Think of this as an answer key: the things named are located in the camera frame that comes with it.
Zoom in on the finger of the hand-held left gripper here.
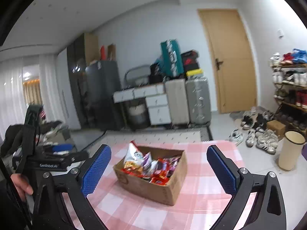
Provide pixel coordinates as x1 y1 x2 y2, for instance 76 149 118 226
44 144 75 155
51 150 89 164

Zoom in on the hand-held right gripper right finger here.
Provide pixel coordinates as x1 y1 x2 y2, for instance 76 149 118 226
207 145 287 230

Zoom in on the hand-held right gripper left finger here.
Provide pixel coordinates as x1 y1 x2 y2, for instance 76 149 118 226
32 144 112 230

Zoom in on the white noodle snack packet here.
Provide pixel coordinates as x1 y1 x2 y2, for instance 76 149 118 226
123 140 144 172

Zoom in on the pink purple snack packet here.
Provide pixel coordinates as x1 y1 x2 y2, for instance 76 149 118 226
168 157 182 173

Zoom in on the purple white snack packet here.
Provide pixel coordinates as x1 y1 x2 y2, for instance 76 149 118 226
143 152 152 173

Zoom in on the brown cardboard box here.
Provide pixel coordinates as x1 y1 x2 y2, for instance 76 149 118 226
113 145 188 206

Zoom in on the red chips packet blue label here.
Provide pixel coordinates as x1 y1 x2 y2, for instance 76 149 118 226
150 173 170 186

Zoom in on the person's left forearm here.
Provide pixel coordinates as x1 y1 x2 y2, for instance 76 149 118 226
0 184 27 230

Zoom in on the person's left hand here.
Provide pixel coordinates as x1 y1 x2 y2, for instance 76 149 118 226
11 173 34 203

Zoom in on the dark cloth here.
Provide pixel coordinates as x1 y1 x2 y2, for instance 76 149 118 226
0 124 27 159

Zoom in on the white curtain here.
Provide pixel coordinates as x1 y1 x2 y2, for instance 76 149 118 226
0 52 70 135

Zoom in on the grey door mat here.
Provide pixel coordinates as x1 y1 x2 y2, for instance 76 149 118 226
229 108 272 130

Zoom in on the pile of loose shoes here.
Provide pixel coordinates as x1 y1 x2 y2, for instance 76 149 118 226
229 105 279 155

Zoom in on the pink checked tablecloth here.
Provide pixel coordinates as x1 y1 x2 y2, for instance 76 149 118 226
56 141 258 230

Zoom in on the grey fridge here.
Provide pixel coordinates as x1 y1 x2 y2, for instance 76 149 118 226
86 60 123 131

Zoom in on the woven laundry basket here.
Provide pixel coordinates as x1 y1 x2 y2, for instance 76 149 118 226
126 102 150 130

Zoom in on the dark wardrobe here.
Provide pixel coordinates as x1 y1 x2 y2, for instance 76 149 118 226
66 33 88 127

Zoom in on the small cardboard box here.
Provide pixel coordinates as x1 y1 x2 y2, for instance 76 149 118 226
266 119 286 138

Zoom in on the cream waste bin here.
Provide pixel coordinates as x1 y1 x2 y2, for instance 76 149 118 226
278 131 306 171

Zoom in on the silver suitcase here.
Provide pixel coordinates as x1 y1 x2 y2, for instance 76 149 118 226
185 76 212 125

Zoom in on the cream suitcase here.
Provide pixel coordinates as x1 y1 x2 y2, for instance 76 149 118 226
165 78 190 127

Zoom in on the white desk with drawers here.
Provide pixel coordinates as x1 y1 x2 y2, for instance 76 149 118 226
112 82 172 126

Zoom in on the yellow black shoe box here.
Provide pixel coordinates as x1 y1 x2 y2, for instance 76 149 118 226
186 69 204 78

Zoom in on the large flat cardboard sheet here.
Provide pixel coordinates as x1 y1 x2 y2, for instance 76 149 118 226
84 33 99 65

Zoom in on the brown paper bag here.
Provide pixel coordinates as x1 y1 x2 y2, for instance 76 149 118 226
107 43 116 61

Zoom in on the wooden door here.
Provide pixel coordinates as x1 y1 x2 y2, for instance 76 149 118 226
197 9 258 114

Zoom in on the black carton white print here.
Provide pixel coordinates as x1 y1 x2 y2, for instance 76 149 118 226
150 62 166 83

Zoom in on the black shoe box red label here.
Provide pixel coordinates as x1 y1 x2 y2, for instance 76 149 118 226
180 50 198 58

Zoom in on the wooden shoe rack with shoes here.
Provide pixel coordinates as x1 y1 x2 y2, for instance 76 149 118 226
270 48 307 135

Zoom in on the teal suitcase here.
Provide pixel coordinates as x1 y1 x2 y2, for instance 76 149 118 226
160 39 185 78

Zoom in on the arched metal frame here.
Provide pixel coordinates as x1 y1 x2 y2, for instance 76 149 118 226
124 64 152 87

